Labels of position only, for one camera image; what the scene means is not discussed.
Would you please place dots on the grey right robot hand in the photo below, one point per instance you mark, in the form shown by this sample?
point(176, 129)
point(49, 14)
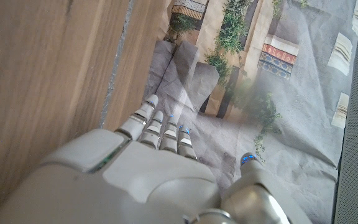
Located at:
point(141, 183)

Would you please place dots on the grey tape outline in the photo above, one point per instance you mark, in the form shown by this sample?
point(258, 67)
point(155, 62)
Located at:
point(117, 62)

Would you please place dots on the printed building backdrop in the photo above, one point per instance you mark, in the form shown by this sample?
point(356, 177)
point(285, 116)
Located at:
point(291, 102)

